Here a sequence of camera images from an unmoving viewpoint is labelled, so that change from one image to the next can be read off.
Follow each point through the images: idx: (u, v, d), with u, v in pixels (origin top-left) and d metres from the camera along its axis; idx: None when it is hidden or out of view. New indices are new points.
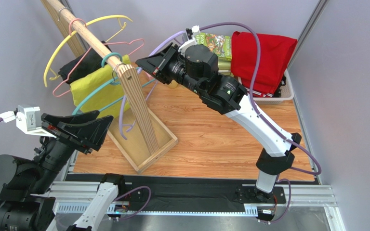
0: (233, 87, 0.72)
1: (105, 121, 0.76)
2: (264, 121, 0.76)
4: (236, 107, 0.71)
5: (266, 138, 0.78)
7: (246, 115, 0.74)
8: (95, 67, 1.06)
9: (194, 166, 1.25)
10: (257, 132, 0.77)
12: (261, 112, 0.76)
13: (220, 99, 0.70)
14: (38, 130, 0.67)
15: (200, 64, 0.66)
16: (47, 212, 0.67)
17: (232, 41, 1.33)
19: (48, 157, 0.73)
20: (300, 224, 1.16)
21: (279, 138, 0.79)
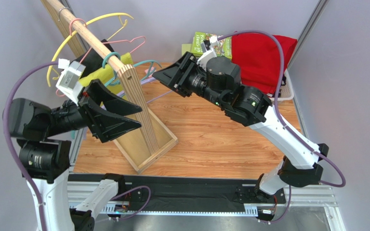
0: (257, 98, 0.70)
1: (127, 123, 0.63)
2: (291, 133, 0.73)
4: (260, 118, 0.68)
5: (293, 151, 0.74)
7: (272, 128, 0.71)
8: (97, 66, 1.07)
9: (194, 166, 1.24)
10: (284, 145, 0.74)
12: (287, 124, 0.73)
13: (245, 111, 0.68)
14: (67, 91, 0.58)
15: (223, 76, 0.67)
16: (66, 152, 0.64)
17: (232, 41, 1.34)
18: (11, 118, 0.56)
19: (67, 117, 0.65)
20: (299, 223, 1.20)
21: (307, 150, 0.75)
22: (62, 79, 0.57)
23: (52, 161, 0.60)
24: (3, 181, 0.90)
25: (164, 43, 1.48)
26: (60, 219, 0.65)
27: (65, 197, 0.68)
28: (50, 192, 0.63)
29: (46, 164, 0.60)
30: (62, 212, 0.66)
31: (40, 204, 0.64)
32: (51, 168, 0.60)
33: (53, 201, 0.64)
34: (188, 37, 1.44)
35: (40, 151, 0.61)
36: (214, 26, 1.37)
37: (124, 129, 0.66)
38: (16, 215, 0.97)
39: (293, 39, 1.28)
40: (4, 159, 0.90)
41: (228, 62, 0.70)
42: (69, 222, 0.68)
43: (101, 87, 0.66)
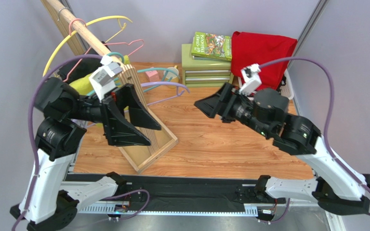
0: (308, 129, 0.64)
1: (137, 136, 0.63)
2: (338, 165, 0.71)
4: (310, 148, 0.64)
5: (340, 182, 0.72)
7: (323, 160, 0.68)
8: (94, 67, 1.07)
9: (194, 166, 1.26)
10: (331, 175, 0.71)
12: (336, 156, 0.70)
13: (295, 141, 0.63)
14: (96, 85, 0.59)
15: (272, 109, 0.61)
16: (76, 139, 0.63)
17: (232, 41, 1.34)
18: (42, 93, 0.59)
19: (89, 108, 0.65)
20: (300, 224, 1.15)
21: (354, 181, 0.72)
22: (95, 74, 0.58)
23: (59, 143, 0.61)
24: (2, 182, 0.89)
25: (163, 43, 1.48)
26: (45, 196, 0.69)
27: (59, 177, 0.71)
28: (47, 170, 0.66)
29: (54, 143, 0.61)
30: (49, 191, 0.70)
31: (35, 175, 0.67)
32: (56, 148, 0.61)
33: (45, 178, 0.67)
34: (188, 37, 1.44)
35: (55, 129, 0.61)
36: (214, 26, 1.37)
37: (132, 141, 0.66)
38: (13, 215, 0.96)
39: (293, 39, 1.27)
40: (3, 159, 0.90)
41: (274, 92, 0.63)
42: (51, 201, 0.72)
43: (130, 94, 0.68)
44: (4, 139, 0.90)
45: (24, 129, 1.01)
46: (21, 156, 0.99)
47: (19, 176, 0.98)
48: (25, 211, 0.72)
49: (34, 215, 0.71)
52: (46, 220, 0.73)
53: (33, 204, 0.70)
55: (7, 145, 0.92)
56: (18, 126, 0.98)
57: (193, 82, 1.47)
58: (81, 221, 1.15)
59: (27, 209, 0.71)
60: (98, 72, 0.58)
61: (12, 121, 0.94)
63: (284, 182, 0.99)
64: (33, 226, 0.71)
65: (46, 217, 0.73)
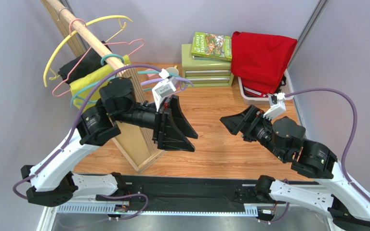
0: (325, 155, 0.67)
1: (184, 143, 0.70)
2: (354, 188, 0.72)
4: (327, 173, 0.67)
5: (356, 205, 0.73)
7: (338, 183, 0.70)
8: (95, 67, 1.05)
9: (194, 166, 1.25)
10: (347, 198, 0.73)
12: (352, 180, 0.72)
13: (312, 166, 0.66)
14: (156, 96, 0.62)
15: (289, 138, 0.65)
16: (111, 135, 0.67)
17: (232, 41, 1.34)
18: (111, 85, 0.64)
19: (141, 113, 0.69)
20: (300, 224, 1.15)
21: None
22: (159, 87, 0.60)
23: (96, 131, 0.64)
24: (1, 182, 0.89)
25: (163, 43, 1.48)
26: (56, 172, 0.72)
27: (77, 160, 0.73)
28: (72, 149, 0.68)
29: (93, 129, 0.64)
30: (62, 169, 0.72)
31: (59, 148, 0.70)
32: (91, 135, 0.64)
33: (66, 157, 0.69)
34: (188, 37, 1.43)
35: (99, 119, 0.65)
36: (214, 26, 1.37)
37: (177, 147, 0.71)
38: (13, 217, 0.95)
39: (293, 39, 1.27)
40: (3, 159, 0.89)
41: (293, 122, 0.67)
42: (58, 179, 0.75)
43: (178, 104, 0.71)
44: (4, 139, 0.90)
45: (24, 129, 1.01)
46: (21, 155, 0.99)
47: (19, 176, 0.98)
48: (33, 176, 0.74)
49: (38, 184, 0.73)
52: (46, 193, 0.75)
53: (42, 173, 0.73)
55: (6, 145, 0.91)
56: (18, 125, 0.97)
57: (193, 81, 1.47)
58: (80, 221, 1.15)
59: (36, 174, 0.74)
60: (162, 86, 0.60)
61: (11, 120, 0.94)
63: (293, 189, 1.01)
64: (33, 193, 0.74)
65: (47, 189, 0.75)
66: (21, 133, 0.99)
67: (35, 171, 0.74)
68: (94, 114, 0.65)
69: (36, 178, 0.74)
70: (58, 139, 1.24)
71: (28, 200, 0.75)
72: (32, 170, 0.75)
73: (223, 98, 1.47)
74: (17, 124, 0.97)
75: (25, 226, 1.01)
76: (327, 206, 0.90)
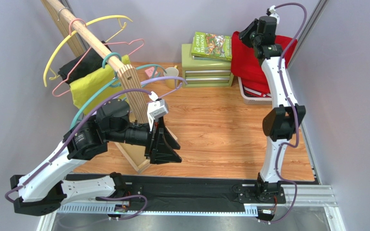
0: (276, 49, 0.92)
1: (173, 156, 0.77)
2: (281, 78, 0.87)
4: (267, 56, 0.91)
5: (274, 89, 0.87)
7: (270, 66, 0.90)
8: (95, 67, 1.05)
9: (194, 166, 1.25)
10: (271, 85, 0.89)
12: (283, 69, 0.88)
13: (260, 50, 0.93)
14: (151, 117, 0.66)
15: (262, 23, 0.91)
16: (98, 151, 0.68)
17: (231, 41, 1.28)
18: (110, 104, 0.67)
19: (133, 131, 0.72)
20: (300, 224, 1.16)
21: (284, 94, 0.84)
22: (154, 110, 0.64)
23: (83, 147, 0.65)
24: (1, 182, 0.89)
25: (164, 43, 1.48)
26: (43, 184, 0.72)
27: (64, 174, 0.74)
28: (59, 163, 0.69)
29: (80, 145, 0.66)
30: (49, 182, 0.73)
31: (47, 162, 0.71)
32: (78, 150, 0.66)
33: (54, 170, 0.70)
34: (188, 37, 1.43)
35: (87, 135, 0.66)
36: (214, 26, 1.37)
37: (167, 160, 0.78)
38: (12, 217, 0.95)
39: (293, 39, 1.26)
40: (2, 160, 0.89)
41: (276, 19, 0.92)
42: (45, 190, 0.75)
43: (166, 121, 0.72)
44: (4, 139, 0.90)
45: (24, 129, 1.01)
46: (21, 155, 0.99)
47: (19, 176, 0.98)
48: (21, 187, 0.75)
49: (25, 195, 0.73)
52: (33, 204, 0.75)
53: (29, 185, 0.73)
55: (7, 145, 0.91)
56: (19, 125, 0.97)
57: (194, 82, 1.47)
58: (80, 221, 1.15)
59: (23, 185, 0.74)
60: (155, 109, 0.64)
61: (12, 121, 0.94)
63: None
64: (20, 203, 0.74)
65: (34, 200, 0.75)
66: (21, 133, 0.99)
67: (23, 182, 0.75)
68: (83, 130, 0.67)
69: (23, 188, 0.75)
70: (59, 139, 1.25)
71: (15, 210, 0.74)
72: (20, 181, 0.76)
73: (223, 98, 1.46)
74: (18, 124, 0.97)
75: (25, 226, 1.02)
76: (281, 143, 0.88)
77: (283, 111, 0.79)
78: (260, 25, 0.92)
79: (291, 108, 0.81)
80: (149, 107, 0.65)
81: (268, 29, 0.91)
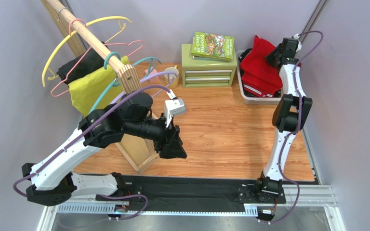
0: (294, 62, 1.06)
1: (181, 153, 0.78)
2: (294, 78, 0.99)
4: (284, 63, 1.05)
5: (286, 84, 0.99)
7: (285, 68, 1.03)
8: (94, 68, 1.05)
9: (194, 166, 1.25)
10: (284, 82, 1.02)
12: (296, 71, 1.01)
13: (280, 60, 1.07)
14: (169, 114, 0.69)
15: (284, 40, 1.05)
16: (113, 139, 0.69)
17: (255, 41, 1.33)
18: (138, 94, 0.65)
19: (148, 125, 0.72)
20: (299, 223, 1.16)
21: (294, 87, 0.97)
22: (175, 108, 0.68)
23: (100, 134, 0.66)
24: (2, 181, 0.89)
25: (164, 43, 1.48)
26: (57, 172, 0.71)
27: (78, 161, 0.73)
28: (75, 150, 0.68)
29: (97, 132, 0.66)
30: (62, 170, 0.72)
31: (63, 148, 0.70)
32: (95, 137, 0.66)
33: (68, 157, 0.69)
34: (188, 37, 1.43)
35: (104, 123, 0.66)
36: (214, 26, 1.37)
37: (174, 155, 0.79)
38: (11, 217, 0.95)
39: None
40: (2, 159, 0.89)
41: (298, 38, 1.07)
42: (58, 179, 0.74)
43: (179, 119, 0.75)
44: (4, 140, 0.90)
45: (25, 129, 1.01)
46: (21, 155, 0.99)
47: (19, 176, 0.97)
48: (33, 174, 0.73)
49: (38, 183, 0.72)
52: (45, 192, 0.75)
53: (43, 173, 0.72)
55: (6, 145, 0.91)
56: (19, 126, 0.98)
57: (193, 82, 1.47)
58: (81, 221, 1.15)
59: (36, 173, 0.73)
60: (176, 107, 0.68)
61: (12, 121, 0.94)
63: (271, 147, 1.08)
64: (33, 192, 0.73)
65: (46, 189, 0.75)
66: (22, 134, 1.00)
67: (36, 169, 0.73)
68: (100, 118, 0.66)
69: (36, 176, 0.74)
70: (59, 139, 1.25)
71: (28, 198, 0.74)
72: (33, 169, 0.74)
73: (224, 98, 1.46)
74: (18, 124, 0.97)
75: (25, 226, 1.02)
76: (286, 134, 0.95)
77: (289, 99, 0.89)
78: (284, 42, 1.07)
79: (298, 99, 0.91)
80: (168, 105, 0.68)
81: (290, 44, 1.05)
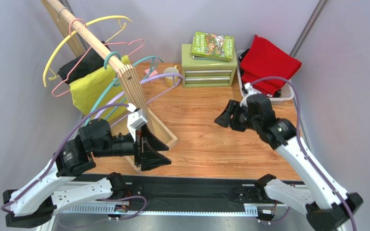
0: (287, 127, 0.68)
1: (163, 159, 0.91)
2: (313, 166, 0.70)
4: (282, 141, 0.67)
5: (311, 181, 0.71)
7: (293, 154, 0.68)
8: (95, 67, 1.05)
9: (195, 166, 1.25)
10: (305, 176, 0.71)
12: (308, 154, 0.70)
13: (269, 134, 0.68)
14: (132, 129, 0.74)
15: (255, 103, 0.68)
16: (85, 169, 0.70)
17: (255, 40, 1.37)
18: (90, 125, 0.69)
19: (119, 145, 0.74)
20: (300, 224, 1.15)
21: (327, 186, 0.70)
22: (134, 121, 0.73)
23: (71, 166, 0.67)
24: (2, 182, 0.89)
25: (164, 43, 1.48)
26: (33, 199, 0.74)
27: (54, 190, 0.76)
28: (49, 180, 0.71)
29: (69, 164, 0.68)
30: (39, 198, 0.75)
31: (38, 179, 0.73)
32: (66, 169, 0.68)
33: (43, 186, 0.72)
34: (188, 37, 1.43)
35: (75, 154, 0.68)
36: (214, 26, 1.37)
37: (158, 163, 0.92)
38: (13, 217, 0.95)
39: (297, 61, 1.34)
40: (2, 159, 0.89)
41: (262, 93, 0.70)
42: (36, 205, 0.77)
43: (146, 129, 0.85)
44: (4, 140, 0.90)
45: (24, 129, 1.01)
46: (21, 156, 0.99)
47: (19, 176, 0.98)
48: (12, 202, 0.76)
49: (16, 210, 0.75)
52: (24, 218, 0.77)
53: (20, 200, 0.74)
55: (7, 144, 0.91)
56: (19, 126, 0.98)
57: (193, 82, 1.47)
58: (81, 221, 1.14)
59: (15, 200, 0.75)
60: (134, 120, 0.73)
61: (12, 120, 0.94)
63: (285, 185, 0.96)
64: (12, 218, 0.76)
65: (26, 214, 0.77)
66: (22, 133, 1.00)
67: (15, 197, 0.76)
68: (71, 149, 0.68)
69: (14, 203, 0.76)
70: (59, 139, 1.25)
71: (7, 223, 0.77)
72: (12, 196, 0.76)
73: (224, 98, 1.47)
74: (18, 124, 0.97)
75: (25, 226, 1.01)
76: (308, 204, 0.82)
77: (342, 214, 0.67)
78: (250, 104, 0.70)
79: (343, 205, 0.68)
80: (128, 120, 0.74)
81: (265, 107, 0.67)
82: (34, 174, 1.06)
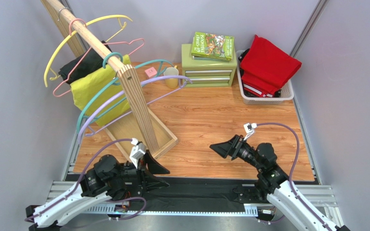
0: (280, 175, 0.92)
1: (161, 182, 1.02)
2: (303, 204, 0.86)
4: (275, 186, 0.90)
5: (305, 217, 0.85)
7: (284, 194, 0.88)
8: (95, 67, 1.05)
9: (194, 166, 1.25)
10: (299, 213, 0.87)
12: (298, 194, 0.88)
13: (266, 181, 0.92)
14: (133, 160, 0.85)
15: (264, 158, 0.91)
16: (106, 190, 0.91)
17: (255, 40, 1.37)
18: (103, 162, 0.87)
19: (126, 171, 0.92)
20: None
21: (318, 221, 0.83)
22: (134, 154, 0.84)
23: (95, 189, 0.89)
24: (3, 182, 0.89)
25: (164, 43, 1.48)
26: (57, 214, 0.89)
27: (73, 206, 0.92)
28: (74, 199, 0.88)
29: (92, 187, 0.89)
30: (61, 212, 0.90)
31: (63, 197, 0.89)
32: (90, 191, 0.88)
33: (68, 204, 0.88)
34: (188, 36, 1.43)
35: (97, 181, 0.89)
36: (214, 26, 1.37)
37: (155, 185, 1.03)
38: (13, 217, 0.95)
39: (297, 61, 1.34)
40: (3, 159, 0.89)
41: (270, 148, 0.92)
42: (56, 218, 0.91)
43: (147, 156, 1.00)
44: (5, 140, 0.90)
45: (25, 129, 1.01)
46: (22, 156, 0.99)
47: (19, 177, 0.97)
48: (36, 215, 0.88)
49: (39, 223, 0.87)
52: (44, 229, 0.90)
53: (45, 213, 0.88)
55: (7, 144, 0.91)
56: (20, 126, 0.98)
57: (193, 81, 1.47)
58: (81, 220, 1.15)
59: (39, 213, 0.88)
60: (135, 152, 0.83)
61: (12, 120, 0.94)
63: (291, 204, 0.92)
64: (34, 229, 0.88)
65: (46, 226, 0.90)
66: (25, 134, 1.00)
67: (40, 211, 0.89)
68: (93, 177, 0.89)
69: (39, 216, 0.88)
70: (59, 140, 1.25)
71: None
72: (36, 210, 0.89)
73: (223, 98, 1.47)
74: (18, 123, 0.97)
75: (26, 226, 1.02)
76: None
77: None
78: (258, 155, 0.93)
79: None
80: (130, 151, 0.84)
81: (271, 160, 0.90)
82: (35, 175, 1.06)
